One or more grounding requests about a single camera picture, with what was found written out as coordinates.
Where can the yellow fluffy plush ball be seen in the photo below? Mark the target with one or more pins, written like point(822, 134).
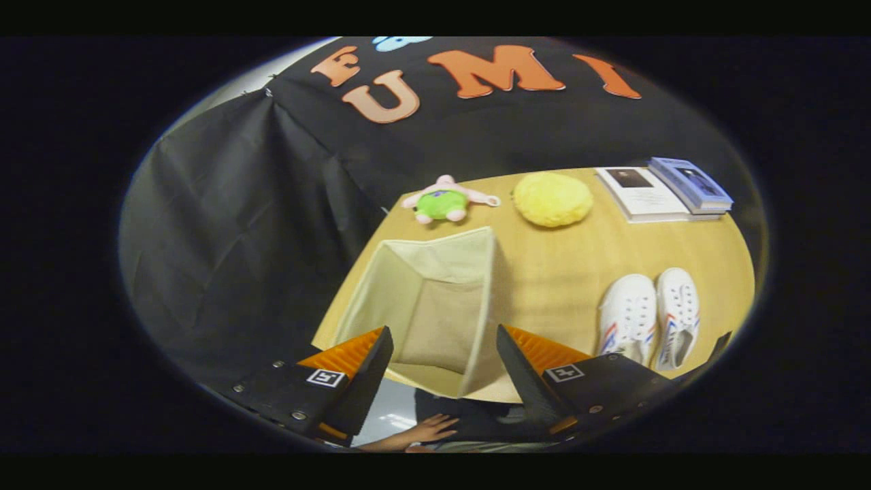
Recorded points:
point(552, 199)

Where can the white book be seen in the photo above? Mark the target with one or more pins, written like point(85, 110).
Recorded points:
point(646, 197)

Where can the white shoe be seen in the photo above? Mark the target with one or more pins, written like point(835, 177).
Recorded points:
point(677, 299)
point(629, 306)

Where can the person's legs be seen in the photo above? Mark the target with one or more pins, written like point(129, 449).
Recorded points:
point(483, 418)

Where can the beige fabric storage box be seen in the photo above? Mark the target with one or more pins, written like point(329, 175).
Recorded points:
point(435, 306)

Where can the blue book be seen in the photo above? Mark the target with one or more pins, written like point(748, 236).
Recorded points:
point(687, 180)

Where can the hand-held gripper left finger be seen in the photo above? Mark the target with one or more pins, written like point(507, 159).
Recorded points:
point(371, 381)

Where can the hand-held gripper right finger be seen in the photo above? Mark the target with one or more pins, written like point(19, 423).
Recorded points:
point(524, 381)

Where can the pink green plush toy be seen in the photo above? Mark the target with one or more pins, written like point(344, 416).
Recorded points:
point(441, 204)

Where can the black backdrop cloth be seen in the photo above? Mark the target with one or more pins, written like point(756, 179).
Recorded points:
point(238, 224)

